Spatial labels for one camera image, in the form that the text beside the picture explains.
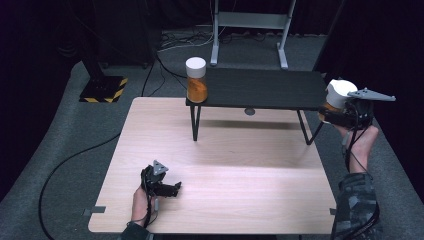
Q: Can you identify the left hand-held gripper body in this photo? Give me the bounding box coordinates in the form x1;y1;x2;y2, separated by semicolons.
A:
140;159;170;198

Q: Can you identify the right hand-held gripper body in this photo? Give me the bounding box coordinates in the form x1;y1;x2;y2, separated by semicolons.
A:
343;86;397;130

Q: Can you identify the orange spice jar white spout lid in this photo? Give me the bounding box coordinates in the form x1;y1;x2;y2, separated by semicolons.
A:
317;78;359;123

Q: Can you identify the black shelf riser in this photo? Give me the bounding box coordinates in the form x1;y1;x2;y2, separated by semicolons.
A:
185;66;337;146

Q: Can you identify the orange spice jar grey lid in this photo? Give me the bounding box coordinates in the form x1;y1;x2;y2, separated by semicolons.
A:
185;56;209;104

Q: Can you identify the person's left hand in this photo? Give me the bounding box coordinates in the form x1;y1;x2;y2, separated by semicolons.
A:
130;185;156;228

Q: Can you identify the person's right hand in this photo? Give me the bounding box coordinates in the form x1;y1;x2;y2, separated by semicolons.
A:
334;123;380;175

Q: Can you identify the grey tape piece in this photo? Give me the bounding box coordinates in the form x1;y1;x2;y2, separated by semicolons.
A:
82;205;107;217

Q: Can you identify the black stand with striped base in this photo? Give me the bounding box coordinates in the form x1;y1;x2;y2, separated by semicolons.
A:
78;49;129;104

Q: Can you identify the grey metal stand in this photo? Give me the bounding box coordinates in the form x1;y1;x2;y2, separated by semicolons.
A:
209;0;298;71

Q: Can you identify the black cabinet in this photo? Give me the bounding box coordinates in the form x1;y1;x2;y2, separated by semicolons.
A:
89;0;163;69

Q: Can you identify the left hand-held gripper cable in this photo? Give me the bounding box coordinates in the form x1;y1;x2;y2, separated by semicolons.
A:
142;195;160;229

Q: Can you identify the hand-held gripper cable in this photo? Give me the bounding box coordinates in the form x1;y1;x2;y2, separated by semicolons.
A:
333;103;382;240
142;195;160;229

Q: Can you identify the right hand-held gripper cable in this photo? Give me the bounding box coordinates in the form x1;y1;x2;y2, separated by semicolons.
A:
333;103;382;240

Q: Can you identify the black slanted post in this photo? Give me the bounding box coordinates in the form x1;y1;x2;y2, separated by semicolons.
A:
311;0;347;88

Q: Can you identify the black floor cable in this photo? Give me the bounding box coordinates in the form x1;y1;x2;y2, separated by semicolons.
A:
37;132;122;240

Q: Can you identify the bundle of floor cables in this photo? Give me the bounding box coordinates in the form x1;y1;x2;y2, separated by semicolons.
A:
141;29;218;98

